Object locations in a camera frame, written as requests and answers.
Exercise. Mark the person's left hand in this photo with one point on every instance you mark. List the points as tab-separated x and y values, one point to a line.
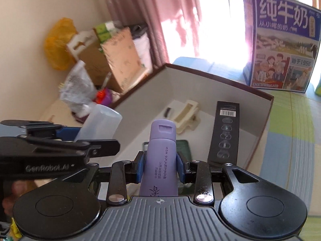
17	195

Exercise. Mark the white electric toothbrush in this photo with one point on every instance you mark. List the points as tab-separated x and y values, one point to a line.
168	112

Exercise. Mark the red orange toy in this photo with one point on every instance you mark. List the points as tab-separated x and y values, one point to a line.
100	96

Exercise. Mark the pink curtain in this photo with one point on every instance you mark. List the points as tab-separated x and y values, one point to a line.
150	17

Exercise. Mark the clear plastic cup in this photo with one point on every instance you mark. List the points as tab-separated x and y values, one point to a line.
100	123

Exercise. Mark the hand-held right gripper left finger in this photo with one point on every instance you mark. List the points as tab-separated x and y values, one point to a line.
141	167

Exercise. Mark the plaid tablecloth desktop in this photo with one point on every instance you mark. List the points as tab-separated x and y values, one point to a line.
288	135

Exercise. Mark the purple tube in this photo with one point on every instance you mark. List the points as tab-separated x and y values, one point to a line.
160	155

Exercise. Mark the white plastic bag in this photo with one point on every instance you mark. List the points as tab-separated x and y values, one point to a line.
76	87

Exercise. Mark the dark green card package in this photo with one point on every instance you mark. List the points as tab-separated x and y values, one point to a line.
183	155

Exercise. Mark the brown cardboard storage box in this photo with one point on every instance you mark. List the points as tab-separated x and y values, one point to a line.
225	98

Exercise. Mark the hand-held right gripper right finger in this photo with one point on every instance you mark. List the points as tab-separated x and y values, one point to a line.
180	167

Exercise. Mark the white hair claw clip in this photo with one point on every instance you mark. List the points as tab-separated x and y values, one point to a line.
186	115

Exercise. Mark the white shopping bags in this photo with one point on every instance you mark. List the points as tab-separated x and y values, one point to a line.
141	47

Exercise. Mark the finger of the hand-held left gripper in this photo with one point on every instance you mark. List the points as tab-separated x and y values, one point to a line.
67	133
100	146

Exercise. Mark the purple plastic item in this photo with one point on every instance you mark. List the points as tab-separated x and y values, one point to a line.
107	98

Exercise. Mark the blue printed milk carton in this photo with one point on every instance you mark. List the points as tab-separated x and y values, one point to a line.
280	42

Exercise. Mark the loose green tissue packs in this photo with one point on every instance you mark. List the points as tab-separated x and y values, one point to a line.
106	30

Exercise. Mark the black product box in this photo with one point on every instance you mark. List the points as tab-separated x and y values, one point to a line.
224	135

